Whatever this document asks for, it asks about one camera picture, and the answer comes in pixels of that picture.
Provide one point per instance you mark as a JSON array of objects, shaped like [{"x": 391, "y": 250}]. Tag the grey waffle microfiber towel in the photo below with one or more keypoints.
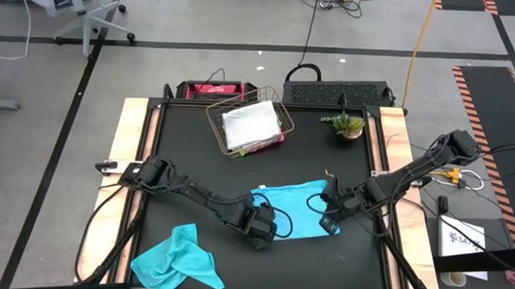
[{"x": 251, "y": 125}]

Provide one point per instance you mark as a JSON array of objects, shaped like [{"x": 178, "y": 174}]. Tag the black perforated case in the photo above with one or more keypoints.
[{"x": 334, "y": 93}]

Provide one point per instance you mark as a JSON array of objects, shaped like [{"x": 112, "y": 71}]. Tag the white office chair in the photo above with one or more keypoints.
[{"x": 86, "y": 14}]

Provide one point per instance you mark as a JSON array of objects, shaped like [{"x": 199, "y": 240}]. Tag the potted succulent plant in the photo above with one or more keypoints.
[{"x": 348, "y": 124}]

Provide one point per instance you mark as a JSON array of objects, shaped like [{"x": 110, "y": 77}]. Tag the pink microfiber towel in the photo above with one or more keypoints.
[{"x": 270, "y": 145}]

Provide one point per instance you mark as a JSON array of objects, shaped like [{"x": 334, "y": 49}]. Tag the black power brick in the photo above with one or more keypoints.
[{"x": 443, "y": 204}]

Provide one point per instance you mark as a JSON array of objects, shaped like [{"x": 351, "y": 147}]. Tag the green microfiber towel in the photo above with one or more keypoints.
[{"x": 242, "y": 152}]

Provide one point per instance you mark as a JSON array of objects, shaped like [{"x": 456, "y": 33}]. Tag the red and black case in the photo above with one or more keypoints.
[{"x": 216, "y": 90}]

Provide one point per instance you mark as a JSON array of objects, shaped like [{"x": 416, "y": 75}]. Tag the black flat bar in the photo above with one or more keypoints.
[{"x": 481, "y": 259}]

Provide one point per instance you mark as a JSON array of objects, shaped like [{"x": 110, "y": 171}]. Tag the light wooden side board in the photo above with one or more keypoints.
[
  {"x": 102, "y": 229},
  {"x": 419, "y": 246}
]

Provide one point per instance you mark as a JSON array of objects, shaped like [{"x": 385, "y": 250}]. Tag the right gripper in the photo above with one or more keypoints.
[{"x": 345, "y": 201}]

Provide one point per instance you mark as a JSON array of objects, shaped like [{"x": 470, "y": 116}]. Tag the black orange-striped floor mat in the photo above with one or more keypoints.
[
  {"x": 464, "y": 2},
  {"x": 491, "y": 105}
]

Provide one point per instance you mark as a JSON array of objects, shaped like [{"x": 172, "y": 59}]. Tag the beige tape roll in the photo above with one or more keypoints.
[{"x": 452, "y": 278}]

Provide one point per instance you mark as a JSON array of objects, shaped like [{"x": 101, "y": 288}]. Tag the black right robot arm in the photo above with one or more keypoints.
[{"x": 419, "y": 171}]

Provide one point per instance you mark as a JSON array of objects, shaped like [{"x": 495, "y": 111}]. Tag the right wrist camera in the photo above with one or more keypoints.
[{"x": 329, "y": 225}]

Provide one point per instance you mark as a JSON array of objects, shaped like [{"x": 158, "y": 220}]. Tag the grey desk foot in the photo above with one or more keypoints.
[{"x": 1, "y": 104}]

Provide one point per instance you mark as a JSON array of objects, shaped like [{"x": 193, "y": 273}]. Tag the white labelled box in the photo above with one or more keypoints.
[{"x": 456, "y": 237}]

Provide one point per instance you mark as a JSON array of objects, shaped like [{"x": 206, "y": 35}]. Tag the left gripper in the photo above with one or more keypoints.
[{"x": 259, "y": 226}]

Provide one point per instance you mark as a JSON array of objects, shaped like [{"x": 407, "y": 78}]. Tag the blue microfiber towel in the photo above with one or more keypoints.
[{"x": 176, "y": 262}]

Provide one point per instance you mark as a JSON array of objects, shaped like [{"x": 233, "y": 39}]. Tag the yellow power adapter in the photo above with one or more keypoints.
[{"x": 453, "y": 174}]

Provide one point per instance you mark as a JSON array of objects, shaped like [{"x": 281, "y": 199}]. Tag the blue towel with white label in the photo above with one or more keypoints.
[{"x": 298, "y": 206}]

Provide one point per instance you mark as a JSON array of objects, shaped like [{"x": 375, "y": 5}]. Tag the black frame strut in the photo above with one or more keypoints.
[
  {"x": 397, "y": 256},
  {"x": 121, "y": 242}
]

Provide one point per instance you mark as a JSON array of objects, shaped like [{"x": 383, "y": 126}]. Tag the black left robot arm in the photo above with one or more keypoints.
[{"x": 187, "y": 189}]

